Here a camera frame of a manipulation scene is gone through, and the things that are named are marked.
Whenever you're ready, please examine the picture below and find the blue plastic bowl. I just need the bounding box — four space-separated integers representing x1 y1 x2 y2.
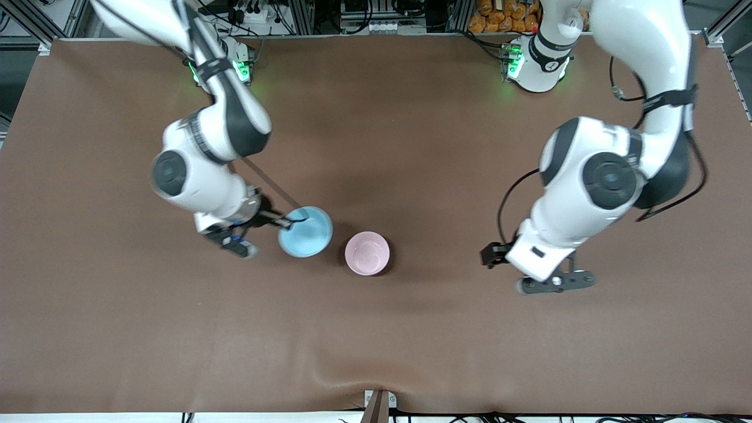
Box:
277 206 334 259

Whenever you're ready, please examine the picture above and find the pink plastic bowl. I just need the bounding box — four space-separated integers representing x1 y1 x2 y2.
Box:
344 231 391 277

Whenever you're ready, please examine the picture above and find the brown table cloth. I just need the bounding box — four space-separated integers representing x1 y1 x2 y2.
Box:
0 34 752 415

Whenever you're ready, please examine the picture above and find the white power strip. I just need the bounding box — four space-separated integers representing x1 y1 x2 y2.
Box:
231 5 278 25

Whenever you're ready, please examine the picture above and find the white terminal strip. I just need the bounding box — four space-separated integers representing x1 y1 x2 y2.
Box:
363 22 427 35

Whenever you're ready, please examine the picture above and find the orange packet pile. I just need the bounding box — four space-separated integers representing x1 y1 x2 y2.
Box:
469 0 540 34

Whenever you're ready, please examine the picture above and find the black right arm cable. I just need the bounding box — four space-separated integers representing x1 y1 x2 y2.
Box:
238 156 306 213

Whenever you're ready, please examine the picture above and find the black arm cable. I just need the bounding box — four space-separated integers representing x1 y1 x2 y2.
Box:
496 56 710 249
238 156 306 213

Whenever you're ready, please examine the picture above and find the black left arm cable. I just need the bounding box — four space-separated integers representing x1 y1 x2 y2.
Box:
496 56 710 249

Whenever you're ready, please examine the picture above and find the brown upright post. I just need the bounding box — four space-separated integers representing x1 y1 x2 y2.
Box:
360 391 390 423

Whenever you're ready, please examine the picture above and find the aluminium frame profile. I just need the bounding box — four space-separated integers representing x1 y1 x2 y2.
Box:
446 0 474 33
287 0 316 36

